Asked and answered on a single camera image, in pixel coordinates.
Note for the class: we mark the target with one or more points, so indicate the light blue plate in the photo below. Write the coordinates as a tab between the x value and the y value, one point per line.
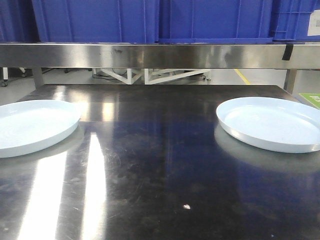
272	124
33	125

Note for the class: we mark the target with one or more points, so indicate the large blue bin centre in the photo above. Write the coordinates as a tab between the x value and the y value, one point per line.
215	21

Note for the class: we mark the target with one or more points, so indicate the large blue bin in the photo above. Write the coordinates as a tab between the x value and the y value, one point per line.
215	21
97	21

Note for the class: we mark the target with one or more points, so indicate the black tape strip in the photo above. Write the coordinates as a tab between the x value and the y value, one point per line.
287	52

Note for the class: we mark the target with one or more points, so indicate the large blue bin left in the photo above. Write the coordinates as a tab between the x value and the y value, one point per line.
97	21

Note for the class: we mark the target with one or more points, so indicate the blue crate with label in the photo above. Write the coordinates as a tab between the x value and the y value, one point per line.
295	20

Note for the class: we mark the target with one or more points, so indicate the white metal frame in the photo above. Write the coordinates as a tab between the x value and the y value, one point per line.
150	76

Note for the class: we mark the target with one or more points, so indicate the stainless steel shelf rail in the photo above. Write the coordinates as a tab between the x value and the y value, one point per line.
158	56

